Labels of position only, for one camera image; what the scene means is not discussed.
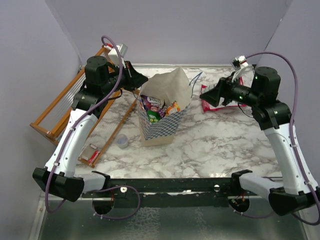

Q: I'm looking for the small clear plastic cup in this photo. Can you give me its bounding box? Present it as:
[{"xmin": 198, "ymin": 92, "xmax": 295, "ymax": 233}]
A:
[{"xmin": 116, "ymin": 134, "xmax": 129, "ymax": 149}]

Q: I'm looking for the purple berries snack pack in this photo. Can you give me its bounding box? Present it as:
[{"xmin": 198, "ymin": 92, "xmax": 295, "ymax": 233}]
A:
[{"xmin": 140, "ymin": 95, "xmax": 162, "ymax": 113}]

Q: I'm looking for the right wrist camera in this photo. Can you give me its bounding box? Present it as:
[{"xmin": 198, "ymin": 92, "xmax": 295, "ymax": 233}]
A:
[{"xmin": 231, "ymin": 55, "xmax": 254, "ymax": 82}]

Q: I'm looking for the pink snack bag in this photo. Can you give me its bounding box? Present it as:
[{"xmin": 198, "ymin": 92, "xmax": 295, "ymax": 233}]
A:
[{"xmin": 200, "ymin": 83, "xmax": 246, "ymax": 112}]

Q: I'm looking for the green snack pack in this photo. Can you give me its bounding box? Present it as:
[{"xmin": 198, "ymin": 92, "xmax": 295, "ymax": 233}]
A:
[{"xmin": 147, "ymin": 109, "xmax": 161, "ymax": 124}]

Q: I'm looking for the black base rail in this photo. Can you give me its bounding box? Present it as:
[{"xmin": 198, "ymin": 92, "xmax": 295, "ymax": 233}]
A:
[{"xmin": 82, "ymin": 177, "xmax": 253, "ymax": 208}]

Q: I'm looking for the red white small box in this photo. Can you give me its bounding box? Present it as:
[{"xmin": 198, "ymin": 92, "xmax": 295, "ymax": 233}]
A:
[{"xmin": 88, "ymin": 150, "xmax": 100, "ymax": 164}]

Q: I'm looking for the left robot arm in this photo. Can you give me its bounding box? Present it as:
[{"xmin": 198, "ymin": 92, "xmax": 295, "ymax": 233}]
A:
[{"xmin": 32, "ymin": 56, "xmax": 148, "ymax": 202}]

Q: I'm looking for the brown chocolate candy pack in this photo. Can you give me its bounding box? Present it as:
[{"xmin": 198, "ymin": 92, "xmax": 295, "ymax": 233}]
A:
[{"xmin": 158, "ymin": 101, "xmax": 168, "ymax": 119}]

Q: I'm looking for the blue checkered paper bag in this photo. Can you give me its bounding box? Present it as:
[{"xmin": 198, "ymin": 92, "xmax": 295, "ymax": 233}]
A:
[{"xmin": 137, "ymin": 67, "xmax": 202, "ymax": 147}]

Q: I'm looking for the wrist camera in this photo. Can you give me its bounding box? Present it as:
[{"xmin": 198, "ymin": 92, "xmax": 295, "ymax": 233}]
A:
[
  {"xmin": 231, "ymin": 55, "xmax": 254, "ymax": 82},
  {"xmin": 104, "ymin": 43, "xmax": 128, "ymax": 66}
]

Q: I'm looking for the orange wooden rack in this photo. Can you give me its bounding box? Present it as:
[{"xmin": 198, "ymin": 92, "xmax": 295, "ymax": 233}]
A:
[{"xmin": 29, "ymin": 44, "xmax": 142, "ymax": 169}]

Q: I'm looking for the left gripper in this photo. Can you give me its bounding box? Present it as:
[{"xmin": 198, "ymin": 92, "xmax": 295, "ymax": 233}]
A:
[{"xmin": 102, "ymin": 60, "xmax": 149, "ymax": 95}]

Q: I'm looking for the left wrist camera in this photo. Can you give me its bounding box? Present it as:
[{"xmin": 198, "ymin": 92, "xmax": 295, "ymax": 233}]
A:
[{"xmin": 104, "ymin": 43, "xmax": 128, "ymax": 66}]

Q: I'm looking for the orange snack pack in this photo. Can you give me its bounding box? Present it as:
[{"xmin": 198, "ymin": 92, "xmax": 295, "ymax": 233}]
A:
[{"xmin": 165, "ymin": 101, "xmax": 181, "ymax": 116}]

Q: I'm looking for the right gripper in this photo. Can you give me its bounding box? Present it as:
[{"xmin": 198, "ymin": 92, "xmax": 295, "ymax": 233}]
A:
[{"xmin": 200, "ymin": 71, "xmax": 261, "ymax": 107}]

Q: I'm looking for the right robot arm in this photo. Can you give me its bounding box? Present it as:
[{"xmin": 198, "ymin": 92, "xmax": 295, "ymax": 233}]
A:
[{"xmin": 199, "ymin": 66, "xmax": 320, "ymax": 216}]

